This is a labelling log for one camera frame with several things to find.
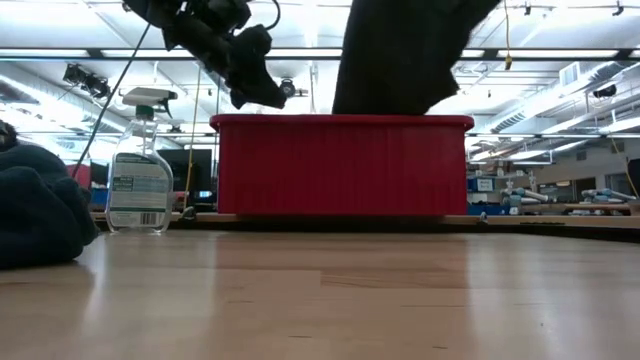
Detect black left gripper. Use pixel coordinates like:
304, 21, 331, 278
122, 0, 252, 77

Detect dark grey cargo shorts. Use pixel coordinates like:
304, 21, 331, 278
227, 0, 501, 117

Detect navy blue garment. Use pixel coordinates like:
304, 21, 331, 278
0, 119, 100, 271

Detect red plastic laundry basket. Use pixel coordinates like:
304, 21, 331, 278
209, 113, 476, 218

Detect dark background monitor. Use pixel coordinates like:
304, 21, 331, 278
156, 148, 216, 194

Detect black ceiling track light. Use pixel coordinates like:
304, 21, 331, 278
61, 63, 113, 100

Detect clear spray bottle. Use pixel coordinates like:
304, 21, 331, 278
104, 87, 179, 236

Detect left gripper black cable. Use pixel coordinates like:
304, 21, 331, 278
232, 0, 283, 33

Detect yellow hanging cable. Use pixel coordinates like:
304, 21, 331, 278
181, 64, 202, 210

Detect black cable over desk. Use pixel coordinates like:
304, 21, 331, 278
69, 22, 152, 180

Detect black ceiling rail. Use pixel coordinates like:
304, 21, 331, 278
0, 46, 640, 63

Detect black aluminium table frame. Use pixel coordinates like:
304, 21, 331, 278
92, 218, 640, 245

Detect short yellow ceiling cable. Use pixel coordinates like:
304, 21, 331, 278
501, 0, 515, 72

